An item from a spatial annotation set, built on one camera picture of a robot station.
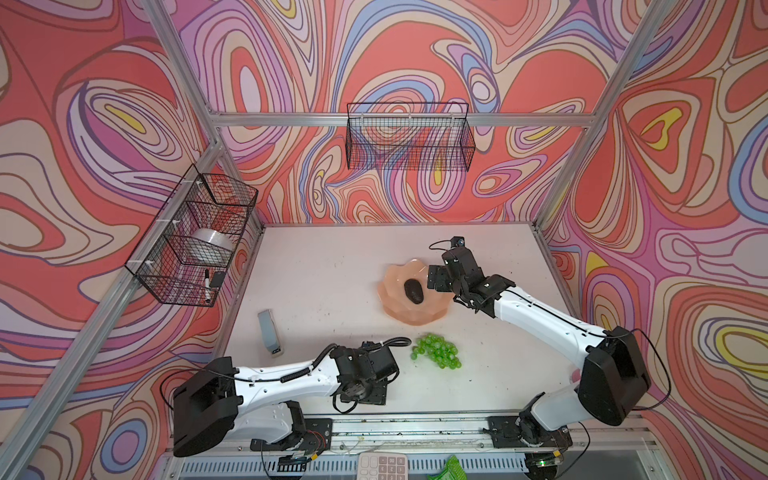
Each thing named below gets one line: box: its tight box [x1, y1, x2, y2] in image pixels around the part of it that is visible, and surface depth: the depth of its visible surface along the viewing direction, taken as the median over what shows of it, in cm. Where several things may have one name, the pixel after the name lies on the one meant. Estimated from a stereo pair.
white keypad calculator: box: [357, 452, 408, 480], surface depth 70 cm
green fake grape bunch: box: [410, 333, 463, 370], surface depth 84 cm
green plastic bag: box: [428, 455, 467, 480], surface depth 69 cm
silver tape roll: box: [192, 228, 233, 250], surface depth 75 cm
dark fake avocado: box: [404, 278, 424, 304], surface depth 98 cm
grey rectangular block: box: [257, 309, 284, 358], surface depth 88 cm
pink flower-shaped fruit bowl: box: [378, 259, 455, 325], surface depth 99 cm
